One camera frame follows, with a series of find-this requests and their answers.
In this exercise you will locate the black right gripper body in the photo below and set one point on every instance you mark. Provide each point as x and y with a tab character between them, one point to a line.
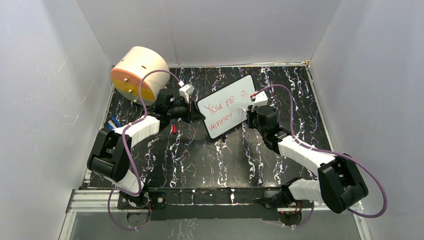
252	121

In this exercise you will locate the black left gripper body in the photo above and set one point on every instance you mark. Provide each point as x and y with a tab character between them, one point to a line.
179	111

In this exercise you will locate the red marker cap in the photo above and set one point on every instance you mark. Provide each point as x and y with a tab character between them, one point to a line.
174	129

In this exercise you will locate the white board black frame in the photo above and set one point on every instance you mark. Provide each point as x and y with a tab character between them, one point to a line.
225	108

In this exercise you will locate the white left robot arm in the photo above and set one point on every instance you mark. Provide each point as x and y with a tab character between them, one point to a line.
111	157

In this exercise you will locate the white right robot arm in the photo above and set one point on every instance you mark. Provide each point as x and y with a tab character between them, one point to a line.
339	184

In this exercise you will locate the cream cylindrical drawer box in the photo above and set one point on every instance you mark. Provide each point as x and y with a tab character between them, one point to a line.
139	75

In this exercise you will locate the blue white eraser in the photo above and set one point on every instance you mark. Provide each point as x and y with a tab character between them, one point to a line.
113	123

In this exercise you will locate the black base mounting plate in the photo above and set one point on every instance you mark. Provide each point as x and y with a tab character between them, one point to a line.
213	203

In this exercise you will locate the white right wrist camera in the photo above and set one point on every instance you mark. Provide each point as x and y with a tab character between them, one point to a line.
258	100

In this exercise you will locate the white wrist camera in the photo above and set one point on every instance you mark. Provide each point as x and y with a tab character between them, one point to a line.
186	91
258	100

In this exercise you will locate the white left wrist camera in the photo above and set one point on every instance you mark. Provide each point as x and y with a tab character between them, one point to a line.
186	91

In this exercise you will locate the aluminium frame rail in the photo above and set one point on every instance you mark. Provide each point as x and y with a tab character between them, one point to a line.
103	200

